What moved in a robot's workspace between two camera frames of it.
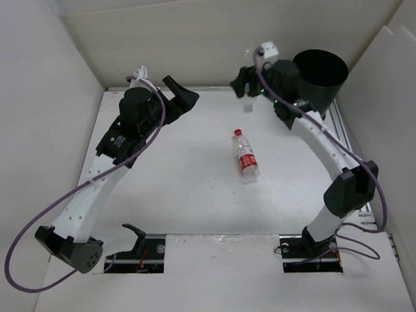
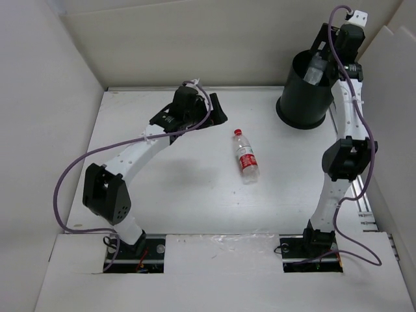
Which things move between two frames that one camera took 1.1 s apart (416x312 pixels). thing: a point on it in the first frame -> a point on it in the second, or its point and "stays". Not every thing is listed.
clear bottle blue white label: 247,101 -> 316,67
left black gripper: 185,100 -> 217,116
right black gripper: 246,75 -> 322,36
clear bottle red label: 249,166 stays
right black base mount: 301,253 stays
